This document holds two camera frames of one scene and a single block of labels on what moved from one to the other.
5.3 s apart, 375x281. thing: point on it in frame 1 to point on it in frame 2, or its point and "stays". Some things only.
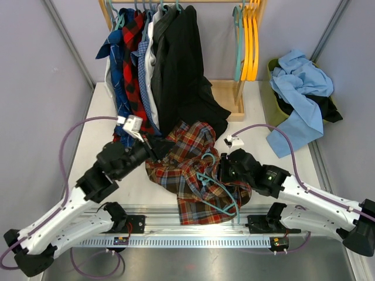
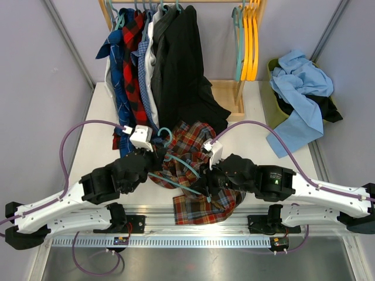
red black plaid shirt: (132, 26) stays
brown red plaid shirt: (191, 171) stays
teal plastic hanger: (237, 208) to (183, 163)
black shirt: (183, 92) stays
